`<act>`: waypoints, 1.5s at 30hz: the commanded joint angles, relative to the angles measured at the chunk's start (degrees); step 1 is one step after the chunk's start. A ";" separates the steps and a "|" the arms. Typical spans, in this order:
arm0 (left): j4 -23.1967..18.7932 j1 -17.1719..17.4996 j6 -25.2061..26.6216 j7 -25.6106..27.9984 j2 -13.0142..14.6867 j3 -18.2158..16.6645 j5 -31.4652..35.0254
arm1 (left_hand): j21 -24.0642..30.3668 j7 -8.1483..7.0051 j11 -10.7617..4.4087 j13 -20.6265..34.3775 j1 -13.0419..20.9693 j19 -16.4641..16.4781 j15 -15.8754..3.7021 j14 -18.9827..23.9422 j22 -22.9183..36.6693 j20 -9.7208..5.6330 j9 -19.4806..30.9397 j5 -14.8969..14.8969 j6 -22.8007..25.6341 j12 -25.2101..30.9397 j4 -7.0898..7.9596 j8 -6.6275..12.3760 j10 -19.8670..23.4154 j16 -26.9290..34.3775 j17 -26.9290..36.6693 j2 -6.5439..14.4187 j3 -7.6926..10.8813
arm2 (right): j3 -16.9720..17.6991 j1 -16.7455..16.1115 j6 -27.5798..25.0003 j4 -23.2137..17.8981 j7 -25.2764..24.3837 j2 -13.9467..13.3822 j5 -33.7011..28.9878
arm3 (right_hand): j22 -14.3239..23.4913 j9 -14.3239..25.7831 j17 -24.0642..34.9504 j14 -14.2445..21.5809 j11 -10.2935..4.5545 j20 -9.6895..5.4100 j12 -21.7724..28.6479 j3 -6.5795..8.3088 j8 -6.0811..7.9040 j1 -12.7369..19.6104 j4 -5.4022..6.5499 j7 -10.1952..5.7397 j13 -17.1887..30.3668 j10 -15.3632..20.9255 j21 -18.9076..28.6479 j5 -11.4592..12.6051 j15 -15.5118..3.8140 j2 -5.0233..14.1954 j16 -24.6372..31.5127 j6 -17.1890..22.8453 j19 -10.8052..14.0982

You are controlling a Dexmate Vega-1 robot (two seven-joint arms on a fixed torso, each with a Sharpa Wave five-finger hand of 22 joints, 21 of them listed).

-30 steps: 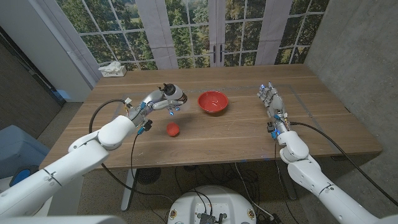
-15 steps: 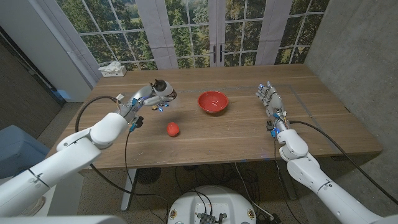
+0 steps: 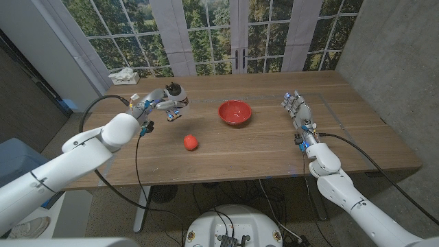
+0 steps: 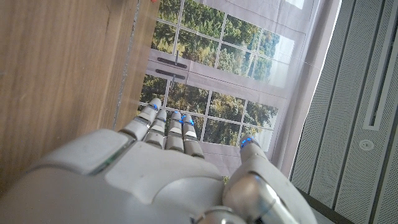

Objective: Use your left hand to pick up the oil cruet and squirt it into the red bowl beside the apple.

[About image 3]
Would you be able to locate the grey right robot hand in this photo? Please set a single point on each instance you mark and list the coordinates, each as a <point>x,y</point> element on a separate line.
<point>303,113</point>

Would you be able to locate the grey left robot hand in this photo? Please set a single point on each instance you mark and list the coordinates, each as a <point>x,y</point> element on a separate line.
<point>151,99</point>

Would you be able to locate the white squeeze bottle black cap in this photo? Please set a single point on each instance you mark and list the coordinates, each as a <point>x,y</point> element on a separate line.
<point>178,94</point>

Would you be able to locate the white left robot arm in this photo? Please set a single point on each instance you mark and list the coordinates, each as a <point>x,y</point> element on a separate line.
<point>68,164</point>

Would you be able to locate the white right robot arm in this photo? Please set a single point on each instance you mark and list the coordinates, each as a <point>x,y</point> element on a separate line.
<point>343,192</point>

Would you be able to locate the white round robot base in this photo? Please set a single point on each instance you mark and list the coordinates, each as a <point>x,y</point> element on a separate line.
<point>240,219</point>

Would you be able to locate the red bowl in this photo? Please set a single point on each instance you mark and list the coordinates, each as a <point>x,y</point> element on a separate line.
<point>235,111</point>

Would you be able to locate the white tissue box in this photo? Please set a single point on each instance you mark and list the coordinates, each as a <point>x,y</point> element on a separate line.
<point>125,78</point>

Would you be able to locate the red tomato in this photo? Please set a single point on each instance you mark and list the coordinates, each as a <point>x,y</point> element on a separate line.
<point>190,142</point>

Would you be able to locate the light blue tape piece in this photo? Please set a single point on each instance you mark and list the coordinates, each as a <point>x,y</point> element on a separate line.
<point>70,104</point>

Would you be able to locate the printed window backdrop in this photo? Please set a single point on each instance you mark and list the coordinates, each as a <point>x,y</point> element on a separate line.
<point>205,34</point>

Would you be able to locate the dark grey table leg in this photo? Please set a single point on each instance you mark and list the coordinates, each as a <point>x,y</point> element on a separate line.
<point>317,202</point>

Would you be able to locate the round black floor fan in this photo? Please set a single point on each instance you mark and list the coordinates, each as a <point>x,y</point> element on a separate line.
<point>164,193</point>

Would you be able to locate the white table leg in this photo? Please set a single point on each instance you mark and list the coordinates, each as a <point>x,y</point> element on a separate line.
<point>140,212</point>

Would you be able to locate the blue grey seat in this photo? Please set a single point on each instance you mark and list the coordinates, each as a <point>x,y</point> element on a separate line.
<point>17,158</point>

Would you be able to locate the blue black foot pedal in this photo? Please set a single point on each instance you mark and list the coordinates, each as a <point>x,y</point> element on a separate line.
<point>48,205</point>

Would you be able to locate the white sneaker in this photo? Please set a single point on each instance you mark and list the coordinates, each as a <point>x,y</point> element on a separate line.
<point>31,228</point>

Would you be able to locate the black table bracket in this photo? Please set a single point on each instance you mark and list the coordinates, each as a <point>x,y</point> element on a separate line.
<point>375,174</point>

